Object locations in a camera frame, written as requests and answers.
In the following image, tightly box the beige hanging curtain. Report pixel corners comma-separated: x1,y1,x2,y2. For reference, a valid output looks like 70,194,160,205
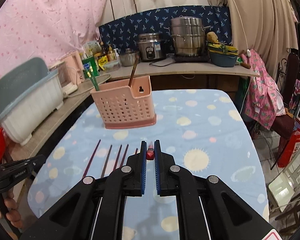
208,0,298,78

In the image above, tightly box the navy leaf pattern cloth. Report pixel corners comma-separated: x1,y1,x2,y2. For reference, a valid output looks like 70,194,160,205
98,5,232,53

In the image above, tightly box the person's left hand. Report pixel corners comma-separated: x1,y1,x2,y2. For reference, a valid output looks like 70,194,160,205
0,189,23,229

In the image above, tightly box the grey blue rack lid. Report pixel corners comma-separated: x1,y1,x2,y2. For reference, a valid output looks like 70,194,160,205
0,57,50,115

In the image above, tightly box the pink perforated utensil holder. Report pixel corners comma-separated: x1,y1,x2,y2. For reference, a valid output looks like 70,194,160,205
90,76,157,129

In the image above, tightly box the white dish rack bin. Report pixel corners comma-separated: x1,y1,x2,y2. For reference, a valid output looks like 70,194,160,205
0,70,63,146

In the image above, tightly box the green chopstick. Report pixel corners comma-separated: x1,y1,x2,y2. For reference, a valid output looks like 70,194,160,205
87,66,100,91

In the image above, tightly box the pink floral garment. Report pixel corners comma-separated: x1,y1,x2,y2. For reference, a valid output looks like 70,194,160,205
244,49,285,130

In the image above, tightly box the pink dotted curtain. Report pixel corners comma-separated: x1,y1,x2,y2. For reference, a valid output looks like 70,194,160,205
0,0,106,78

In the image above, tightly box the blue dotted tablecloth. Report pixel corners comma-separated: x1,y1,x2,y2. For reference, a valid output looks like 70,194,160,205
27,89,271,239

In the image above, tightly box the blue bowl with vegetables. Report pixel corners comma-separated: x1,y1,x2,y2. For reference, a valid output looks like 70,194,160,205
207,43,238,68

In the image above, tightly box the small steel bowl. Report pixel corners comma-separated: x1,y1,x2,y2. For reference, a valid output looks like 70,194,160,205
120,48,140,67

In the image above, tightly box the dark brown chopstick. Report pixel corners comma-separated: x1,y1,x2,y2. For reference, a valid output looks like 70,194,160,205
128,54,139,87

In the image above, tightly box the stainless steel steamer pot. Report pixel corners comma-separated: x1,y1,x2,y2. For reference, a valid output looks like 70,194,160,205
170,16,210,57

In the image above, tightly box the silver rice cooker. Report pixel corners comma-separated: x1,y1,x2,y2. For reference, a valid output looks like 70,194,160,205
138,33,166,62

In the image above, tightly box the clear food container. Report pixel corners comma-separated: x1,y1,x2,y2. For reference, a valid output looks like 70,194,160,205
103,60,121,72

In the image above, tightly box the yellow oil bottle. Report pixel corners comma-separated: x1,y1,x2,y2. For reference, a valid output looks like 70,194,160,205
107,46,116,62

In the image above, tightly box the bright red chopstick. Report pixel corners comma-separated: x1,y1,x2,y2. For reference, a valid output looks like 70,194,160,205
146,142,155,160

